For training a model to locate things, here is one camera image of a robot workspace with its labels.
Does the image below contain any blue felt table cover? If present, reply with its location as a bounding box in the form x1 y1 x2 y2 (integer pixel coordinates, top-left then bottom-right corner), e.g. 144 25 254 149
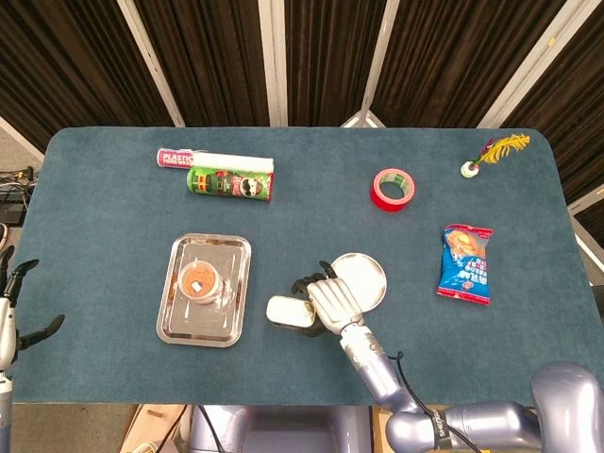
0 126 604 408

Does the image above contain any white frame bar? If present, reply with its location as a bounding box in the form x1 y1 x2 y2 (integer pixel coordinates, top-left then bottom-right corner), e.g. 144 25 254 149
116 0 186 128
476 0 596 129
339 0 402 129
258 0 290 127

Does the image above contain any green Pringles can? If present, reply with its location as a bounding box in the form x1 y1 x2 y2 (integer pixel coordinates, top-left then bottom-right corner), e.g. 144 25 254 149
186 165 276 204

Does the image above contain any round metal plate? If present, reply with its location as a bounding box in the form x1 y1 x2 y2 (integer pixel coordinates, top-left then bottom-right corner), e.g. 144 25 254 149
328 252 390 313

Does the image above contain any lavender robot base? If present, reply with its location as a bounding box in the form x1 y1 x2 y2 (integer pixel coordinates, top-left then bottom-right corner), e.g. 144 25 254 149
187 404 375 453

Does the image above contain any red tape roll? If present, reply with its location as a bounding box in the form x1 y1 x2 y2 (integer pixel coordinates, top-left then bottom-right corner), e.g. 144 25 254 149
370 167 417 213

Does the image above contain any yellow sardine tin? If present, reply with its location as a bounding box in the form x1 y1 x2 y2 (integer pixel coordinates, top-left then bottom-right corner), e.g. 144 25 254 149
265 294 318 330

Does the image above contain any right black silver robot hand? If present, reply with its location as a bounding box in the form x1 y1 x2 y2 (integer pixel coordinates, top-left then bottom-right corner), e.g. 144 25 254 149
290 260 367 340

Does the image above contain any rectangular stainless steel tray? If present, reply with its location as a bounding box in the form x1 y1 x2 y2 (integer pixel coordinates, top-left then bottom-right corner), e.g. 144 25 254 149
156 231 253 349

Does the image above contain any brown cardboard box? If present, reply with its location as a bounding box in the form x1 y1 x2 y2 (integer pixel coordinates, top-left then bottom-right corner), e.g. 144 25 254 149
372 405 393 453

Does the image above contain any blue red snack bag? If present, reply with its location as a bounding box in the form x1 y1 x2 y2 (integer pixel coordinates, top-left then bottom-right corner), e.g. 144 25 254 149
435 224 495 309

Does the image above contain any dark pleated curtain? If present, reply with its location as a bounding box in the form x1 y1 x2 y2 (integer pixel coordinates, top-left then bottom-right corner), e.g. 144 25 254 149
0 0 604 237

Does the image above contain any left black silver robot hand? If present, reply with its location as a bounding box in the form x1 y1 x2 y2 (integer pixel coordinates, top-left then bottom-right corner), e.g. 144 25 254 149
0 244 67 373

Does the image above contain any light wooden crate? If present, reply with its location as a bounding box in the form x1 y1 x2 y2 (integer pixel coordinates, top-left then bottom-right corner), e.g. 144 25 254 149
119 404 191 453

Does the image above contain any black base cable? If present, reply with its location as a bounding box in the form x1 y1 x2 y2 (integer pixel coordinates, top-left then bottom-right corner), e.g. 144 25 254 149
196 404 226 453

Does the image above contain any yellow feather shuttlecock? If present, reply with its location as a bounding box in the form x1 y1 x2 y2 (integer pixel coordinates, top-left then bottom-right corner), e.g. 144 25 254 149
460 133 531 180

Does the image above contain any pink white plastic wrap box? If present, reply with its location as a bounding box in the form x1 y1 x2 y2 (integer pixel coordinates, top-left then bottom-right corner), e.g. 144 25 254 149
156 147 276 174

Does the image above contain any black power strip with cables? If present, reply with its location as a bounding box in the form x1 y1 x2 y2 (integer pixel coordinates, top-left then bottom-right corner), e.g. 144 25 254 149
0 164 38 228

